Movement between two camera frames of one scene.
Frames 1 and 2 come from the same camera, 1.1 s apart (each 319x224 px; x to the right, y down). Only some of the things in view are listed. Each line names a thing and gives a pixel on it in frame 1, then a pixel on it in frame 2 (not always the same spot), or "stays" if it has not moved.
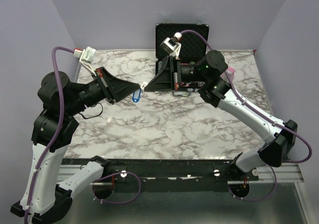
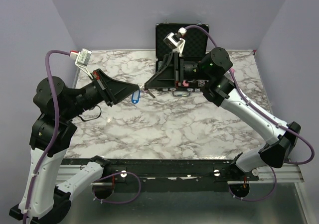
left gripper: (115, 89) stays
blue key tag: (136, 95) stays
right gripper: (165, 80) stays
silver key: (144, 84) -> (147, 91)
